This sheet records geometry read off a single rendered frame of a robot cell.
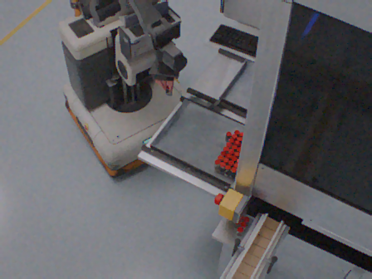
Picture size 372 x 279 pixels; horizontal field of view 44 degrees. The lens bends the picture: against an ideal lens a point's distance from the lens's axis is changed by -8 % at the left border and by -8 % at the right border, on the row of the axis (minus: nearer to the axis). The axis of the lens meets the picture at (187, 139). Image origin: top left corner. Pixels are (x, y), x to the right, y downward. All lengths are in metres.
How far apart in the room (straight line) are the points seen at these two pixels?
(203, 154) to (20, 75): 1.99
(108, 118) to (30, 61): 1.09
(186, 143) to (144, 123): 0.86
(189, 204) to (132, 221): 0.33
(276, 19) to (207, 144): 0.91
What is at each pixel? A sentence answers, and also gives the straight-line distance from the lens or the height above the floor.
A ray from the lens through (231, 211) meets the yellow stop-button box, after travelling 1.58.
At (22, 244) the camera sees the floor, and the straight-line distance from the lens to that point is 2.77.
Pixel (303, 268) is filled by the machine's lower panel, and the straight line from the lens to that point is 1.93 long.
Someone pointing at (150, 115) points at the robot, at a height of 0.28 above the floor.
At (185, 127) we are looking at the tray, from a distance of 1.93.
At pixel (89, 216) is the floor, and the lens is 2.76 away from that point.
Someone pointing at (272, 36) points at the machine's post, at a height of 1.69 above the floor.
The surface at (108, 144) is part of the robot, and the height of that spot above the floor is 0.28.
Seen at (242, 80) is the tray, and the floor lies 0.88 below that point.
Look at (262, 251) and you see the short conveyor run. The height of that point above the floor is 0.93.
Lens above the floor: 2.41
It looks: 54 degrees down
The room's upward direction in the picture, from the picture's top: 1 degrees clockwise
